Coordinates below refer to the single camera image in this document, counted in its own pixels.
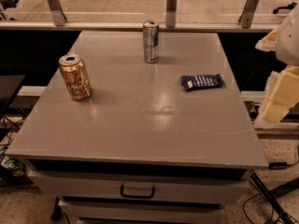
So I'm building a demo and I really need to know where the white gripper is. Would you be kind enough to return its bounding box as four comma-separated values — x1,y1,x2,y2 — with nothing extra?
255,5,299,123

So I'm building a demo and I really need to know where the silver blue redbull can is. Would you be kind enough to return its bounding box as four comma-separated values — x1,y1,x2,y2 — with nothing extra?
143,21,159,63

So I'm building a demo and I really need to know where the dark blue rxbar wrapper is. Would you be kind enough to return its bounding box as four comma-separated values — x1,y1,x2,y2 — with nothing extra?
180,74,225,91

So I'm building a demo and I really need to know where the gold lacroix can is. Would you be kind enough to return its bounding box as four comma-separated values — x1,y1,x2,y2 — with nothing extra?
59,54,92,101

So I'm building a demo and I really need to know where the black tripod leg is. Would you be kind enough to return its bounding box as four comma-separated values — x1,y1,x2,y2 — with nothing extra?
250,173,295,224

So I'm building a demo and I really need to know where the upper grey drawer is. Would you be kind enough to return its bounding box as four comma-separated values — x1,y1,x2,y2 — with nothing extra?
29,171,249,204

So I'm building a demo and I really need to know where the grey drawer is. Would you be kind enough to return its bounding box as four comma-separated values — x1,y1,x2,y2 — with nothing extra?
29,171,249,204
59,201,224,224

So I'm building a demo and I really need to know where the lower grey drawer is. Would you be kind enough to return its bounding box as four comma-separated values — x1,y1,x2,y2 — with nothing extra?
59,201,224,224

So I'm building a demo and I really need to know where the green snack bag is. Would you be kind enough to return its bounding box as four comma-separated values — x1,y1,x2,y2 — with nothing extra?
1,157,25,176

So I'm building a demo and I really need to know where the right metal railing bracket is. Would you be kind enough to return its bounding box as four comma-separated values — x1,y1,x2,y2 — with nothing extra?
238,0,260,28

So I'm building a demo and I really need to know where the metal railing bracket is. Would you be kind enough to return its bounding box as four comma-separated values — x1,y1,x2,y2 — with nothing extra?
47,0,66,26
165,0,177,28
238,0,260,28

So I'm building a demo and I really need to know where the middle metal railing bracket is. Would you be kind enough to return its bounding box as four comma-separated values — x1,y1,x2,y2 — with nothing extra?
165,0,177,28

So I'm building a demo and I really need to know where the black floor cable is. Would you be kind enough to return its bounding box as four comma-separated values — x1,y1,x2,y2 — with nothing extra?
242,192,299,224

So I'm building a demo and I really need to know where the black drawer handle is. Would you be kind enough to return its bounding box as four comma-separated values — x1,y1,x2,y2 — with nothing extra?
120,185,156,200

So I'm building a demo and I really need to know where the left metal railing bracket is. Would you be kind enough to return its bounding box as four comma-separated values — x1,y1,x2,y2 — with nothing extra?
47,0,66,26

